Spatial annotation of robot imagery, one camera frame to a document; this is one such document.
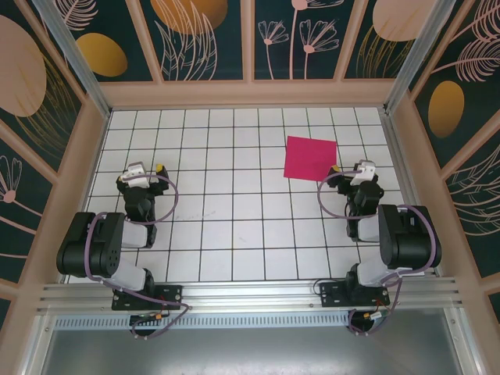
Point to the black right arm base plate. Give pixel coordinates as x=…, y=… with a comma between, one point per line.
x=332, y=295

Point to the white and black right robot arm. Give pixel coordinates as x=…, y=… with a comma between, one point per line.
x=410, y=242

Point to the magenta cloth square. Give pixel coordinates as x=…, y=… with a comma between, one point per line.
x=308, y=158

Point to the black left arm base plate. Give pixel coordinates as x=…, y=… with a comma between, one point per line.
x=172, y=297

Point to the grey metal sheet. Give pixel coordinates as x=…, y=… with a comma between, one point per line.
x=250, y=351

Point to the small circuit board with connectors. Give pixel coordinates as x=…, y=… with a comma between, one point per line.
x=150, y=317
x=377, y=314

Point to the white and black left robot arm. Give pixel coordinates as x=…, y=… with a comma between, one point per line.
x=78, y=250

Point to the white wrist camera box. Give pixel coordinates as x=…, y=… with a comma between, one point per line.
x=362, y=172
x=133, y=174

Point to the aluminium mounting rail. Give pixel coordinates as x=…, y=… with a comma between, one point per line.
x=250, y=295

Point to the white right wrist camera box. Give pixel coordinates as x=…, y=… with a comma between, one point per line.
x=362, y=172

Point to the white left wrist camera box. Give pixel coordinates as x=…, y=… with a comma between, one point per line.
x=133, y=174

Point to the aluminium corner post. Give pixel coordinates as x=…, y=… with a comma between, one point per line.
x=78, y=66
x=414, y=54

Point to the aluminium side rail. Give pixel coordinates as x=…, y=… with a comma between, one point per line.
x=406, y=195

